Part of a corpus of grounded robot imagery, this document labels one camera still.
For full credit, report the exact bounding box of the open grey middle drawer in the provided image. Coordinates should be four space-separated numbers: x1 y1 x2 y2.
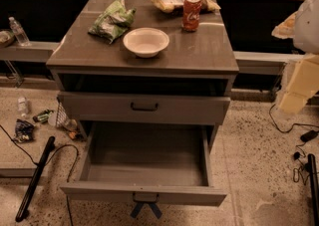
61 122 226 206

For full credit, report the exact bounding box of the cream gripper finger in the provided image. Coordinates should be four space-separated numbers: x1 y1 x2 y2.
277 54 319 114
271 13 296 39

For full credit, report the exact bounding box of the small water bottle on floor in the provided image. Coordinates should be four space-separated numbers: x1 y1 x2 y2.
17 97 29 117

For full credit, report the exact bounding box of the black stand leg right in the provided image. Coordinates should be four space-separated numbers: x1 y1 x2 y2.
307 153 319 226

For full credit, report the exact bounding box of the black power adapter with cable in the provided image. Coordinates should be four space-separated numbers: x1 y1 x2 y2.
268 104 319 184

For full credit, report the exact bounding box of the white bowl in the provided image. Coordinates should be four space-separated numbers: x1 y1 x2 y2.
123 28 169 58

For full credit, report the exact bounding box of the green can on floor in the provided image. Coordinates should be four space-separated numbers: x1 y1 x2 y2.
32 110 53 123

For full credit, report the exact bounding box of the green chip bag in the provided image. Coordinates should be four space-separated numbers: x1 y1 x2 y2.
88 0 136 43

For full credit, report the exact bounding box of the closed grey upper drawer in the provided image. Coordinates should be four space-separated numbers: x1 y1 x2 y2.
58 92 230 125

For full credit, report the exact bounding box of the dark blue snack bag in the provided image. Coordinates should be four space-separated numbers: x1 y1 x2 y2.
15 119 35 142

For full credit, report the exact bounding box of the bowl on left ledge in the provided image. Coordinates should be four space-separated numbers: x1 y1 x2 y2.
0 30 15 48

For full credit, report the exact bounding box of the red coke can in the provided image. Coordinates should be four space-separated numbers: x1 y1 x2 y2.
182 0 201 32

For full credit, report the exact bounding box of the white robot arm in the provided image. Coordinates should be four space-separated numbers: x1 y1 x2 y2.
271 0 319 114

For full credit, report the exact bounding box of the black cable on left floor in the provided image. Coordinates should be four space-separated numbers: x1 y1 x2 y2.
0 123 80 226

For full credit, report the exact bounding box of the wire mesh basket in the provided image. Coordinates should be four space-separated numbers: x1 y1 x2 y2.
55 103 69 127

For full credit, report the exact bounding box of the clear water bottle on ledge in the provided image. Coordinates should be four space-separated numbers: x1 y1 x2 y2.
9 17 31 46

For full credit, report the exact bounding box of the black stand leg left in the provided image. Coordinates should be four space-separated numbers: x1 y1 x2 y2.
15 136 55 222

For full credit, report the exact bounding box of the black stand leg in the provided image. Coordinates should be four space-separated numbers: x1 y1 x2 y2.
15 136 55 222
307 153 319 226

